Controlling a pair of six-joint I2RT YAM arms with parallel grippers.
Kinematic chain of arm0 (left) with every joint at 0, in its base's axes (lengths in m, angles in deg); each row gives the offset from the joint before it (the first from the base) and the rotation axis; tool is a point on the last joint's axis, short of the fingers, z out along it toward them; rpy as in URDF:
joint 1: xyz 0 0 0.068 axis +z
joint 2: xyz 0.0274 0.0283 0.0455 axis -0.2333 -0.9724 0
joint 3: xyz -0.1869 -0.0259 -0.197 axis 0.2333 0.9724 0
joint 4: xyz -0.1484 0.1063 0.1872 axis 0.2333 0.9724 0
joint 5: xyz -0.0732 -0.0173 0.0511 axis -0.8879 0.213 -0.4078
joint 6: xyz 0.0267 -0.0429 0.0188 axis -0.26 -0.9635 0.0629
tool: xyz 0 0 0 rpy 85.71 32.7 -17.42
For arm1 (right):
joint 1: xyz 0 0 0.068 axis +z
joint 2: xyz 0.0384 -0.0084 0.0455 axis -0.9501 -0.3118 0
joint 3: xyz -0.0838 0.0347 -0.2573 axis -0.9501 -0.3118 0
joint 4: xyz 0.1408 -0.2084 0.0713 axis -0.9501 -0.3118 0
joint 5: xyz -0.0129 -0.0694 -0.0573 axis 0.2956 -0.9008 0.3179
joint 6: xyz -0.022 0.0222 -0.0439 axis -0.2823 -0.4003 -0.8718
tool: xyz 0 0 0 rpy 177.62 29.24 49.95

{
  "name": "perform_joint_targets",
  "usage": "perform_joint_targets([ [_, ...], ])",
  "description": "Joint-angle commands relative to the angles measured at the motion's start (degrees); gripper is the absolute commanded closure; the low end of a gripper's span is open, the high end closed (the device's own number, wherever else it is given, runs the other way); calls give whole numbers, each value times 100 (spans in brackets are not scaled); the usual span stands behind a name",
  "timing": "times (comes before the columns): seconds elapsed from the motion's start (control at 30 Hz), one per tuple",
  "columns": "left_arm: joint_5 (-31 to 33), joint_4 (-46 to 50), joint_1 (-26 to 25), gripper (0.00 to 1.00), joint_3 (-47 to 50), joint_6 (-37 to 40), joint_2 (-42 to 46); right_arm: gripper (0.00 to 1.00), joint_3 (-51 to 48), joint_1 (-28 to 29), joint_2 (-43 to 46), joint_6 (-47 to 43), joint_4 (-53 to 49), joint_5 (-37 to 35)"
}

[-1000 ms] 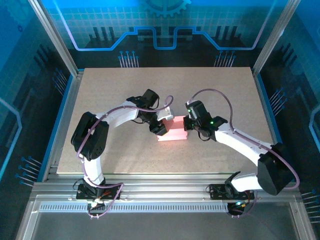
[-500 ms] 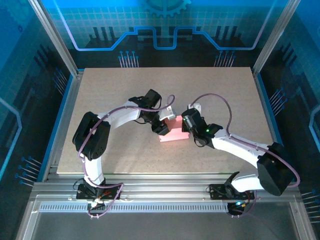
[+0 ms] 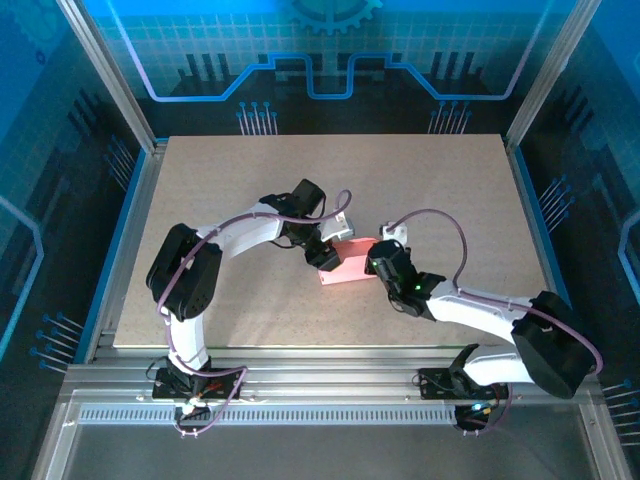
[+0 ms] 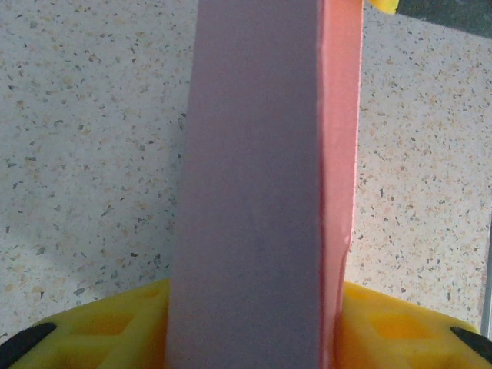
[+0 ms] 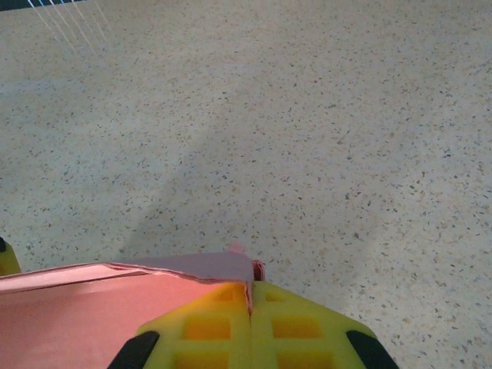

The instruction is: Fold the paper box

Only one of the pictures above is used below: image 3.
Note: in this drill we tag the pink cloth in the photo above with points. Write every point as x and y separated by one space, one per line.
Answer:
352 267

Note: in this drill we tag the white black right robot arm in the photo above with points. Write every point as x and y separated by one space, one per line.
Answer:
475 307

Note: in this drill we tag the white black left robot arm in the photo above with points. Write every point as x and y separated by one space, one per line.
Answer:
250 232

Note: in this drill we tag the blue edge strip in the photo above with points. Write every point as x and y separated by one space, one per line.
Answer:
548 240
116 240

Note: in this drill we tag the white left base connector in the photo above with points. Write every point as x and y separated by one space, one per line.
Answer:
192 410

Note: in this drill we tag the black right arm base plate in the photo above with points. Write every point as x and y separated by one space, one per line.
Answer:
435 385

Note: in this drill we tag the aluminium cross rail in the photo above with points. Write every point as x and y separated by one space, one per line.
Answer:
325 370

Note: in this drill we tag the aluminium side rail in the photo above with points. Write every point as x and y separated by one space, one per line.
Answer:
134 240
535 240

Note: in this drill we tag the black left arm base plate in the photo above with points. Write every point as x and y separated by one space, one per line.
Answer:
225 385

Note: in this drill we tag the aluminium frame post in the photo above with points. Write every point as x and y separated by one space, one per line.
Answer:
545 65
100 65

